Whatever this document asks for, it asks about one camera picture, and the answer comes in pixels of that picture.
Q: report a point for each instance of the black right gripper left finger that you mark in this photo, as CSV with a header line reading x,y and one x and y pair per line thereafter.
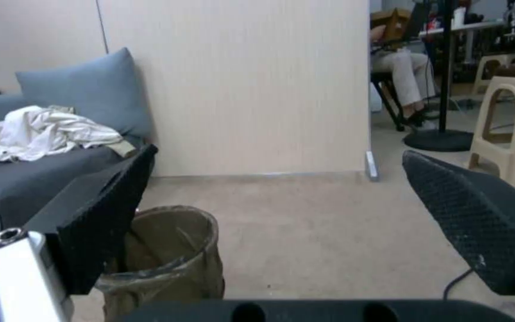
x,y
101,214

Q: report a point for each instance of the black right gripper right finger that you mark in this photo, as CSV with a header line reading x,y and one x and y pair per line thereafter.
x,y
476,204

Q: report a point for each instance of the brown trash can with liner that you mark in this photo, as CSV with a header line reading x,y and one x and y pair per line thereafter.
x,y
168,255

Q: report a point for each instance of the beige plastic stool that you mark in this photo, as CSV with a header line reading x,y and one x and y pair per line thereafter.
x,y
503,127
492,72

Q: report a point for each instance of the blue-grey sofa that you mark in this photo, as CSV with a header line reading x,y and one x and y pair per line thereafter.
x,y
11,177

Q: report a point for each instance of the white crumpled cloth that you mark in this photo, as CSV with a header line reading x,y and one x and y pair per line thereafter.
x,y
38,134

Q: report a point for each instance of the black fan stand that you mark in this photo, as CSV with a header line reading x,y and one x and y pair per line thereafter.
x,y
441,100

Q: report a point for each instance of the blue cushion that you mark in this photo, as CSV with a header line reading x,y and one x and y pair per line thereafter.
x,y
92,90

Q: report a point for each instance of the black chair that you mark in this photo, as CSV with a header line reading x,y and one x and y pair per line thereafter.
x,y
391,100

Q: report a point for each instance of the person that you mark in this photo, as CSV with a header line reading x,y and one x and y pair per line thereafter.
x,y
400,67

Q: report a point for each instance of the white desk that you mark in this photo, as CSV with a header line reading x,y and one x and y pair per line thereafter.
x,y
476,30

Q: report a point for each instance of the beige partition panel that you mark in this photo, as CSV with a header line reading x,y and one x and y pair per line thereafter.
x,y
239,87

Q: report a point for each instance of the cardboard box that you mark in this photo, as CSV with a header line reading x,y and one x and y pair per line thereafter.
x,y
389,20

